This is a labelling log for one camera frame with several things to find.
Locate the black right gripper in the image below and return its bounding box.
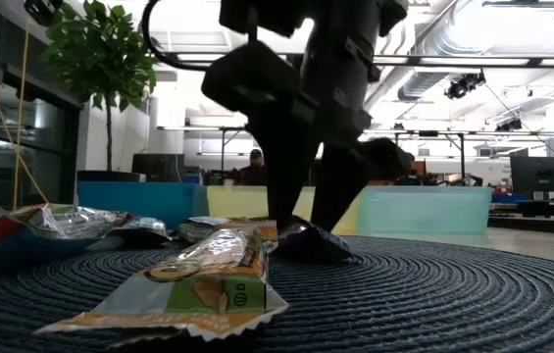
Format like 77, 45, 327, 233
249, 0, 415, 232

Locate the dark blue granola bar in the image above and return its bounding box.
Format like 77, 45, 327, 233
274, 223, 356, 265

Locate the orange green white granola bar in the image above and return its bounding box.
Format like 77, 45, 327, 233
33, 227, 290, 344

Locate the granola bar with orange edge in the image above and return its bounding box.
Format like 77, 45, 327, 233
176, 215, 278, 244

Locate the silver dark granola bar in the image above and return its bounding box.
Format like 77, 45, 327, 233
109, 215, 173, 246

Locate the silver wrapper granola bar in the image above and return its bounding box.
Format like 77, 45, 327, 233
9, 202, 128, 241

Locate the blue wrapper granola bar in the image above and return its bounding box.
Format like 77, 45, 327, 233
14, 227, 106, 260

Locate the person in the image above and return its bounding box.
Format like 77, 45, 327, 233
234, 148, 269, 186

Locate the yellow plastic bin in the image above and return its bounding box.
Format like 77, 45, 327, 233
206, 184, 367, 236

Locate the green plastic bin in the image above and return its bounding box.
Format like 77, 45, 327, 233
357, 184, 493, 235

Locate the dark computer monitor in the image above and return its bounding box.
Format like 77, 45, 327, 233
131, 153, 185, 183
510, 155, 554, 193

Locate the round dark woven placemat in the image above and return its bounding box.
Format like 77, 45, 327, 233
0, 234, 554, 353

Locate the blue plastic bin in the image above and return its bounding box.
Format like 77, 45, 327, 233
77, 180, 209, 229

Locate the black plant pot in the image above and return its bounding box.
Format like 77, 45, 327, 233
76, 169, 148, 183

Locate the green leafy potted plant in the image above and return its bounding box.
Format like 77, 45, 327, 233
43, 0, 160, 173

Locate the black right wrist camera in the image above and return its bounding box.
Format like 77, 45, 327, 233
201, 40, 320, 124

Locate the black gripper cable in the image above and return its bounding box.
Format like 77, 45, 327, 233
141, 0, 209, 73

